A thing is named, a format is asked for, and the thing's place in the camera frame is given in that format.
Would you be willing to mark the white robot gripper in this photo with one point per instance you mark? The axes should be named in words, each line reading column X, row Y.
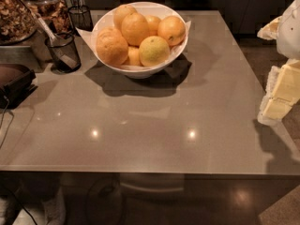
column 290, row 35

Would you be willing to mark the small lower orange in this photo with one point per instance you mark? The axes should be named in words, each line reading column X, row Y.
column 133, row 58

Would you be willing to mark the large left orange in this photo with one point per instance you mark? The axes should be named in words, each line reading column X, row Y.
column 111, row 47

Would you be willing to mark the yellow-green citrus fruit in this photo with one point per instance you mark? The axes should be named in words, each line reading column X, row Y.
column 153, row 51

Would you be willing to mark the far black mesh cup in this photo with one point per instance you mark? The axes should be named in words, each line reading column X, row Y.
column 80, row 17

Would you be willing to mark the black mesh cup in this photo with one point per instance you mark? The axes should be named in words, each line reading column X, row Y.
column 64, row 53
column 80, row 17

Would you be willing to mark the near black mesh cup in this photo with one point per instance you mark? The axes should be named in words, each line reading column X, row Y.
column 64, row 53

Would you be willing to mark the metal serving tongs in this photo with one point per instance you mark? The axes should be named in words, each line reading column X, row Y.
column 46, row 26

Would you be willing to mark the dark brown device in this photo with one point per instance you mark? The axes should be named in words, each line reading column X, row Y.
column 15, row 82

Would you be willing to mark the large glass nut jar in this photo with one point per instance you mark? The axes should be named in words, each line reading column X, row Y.
column 16, row 22

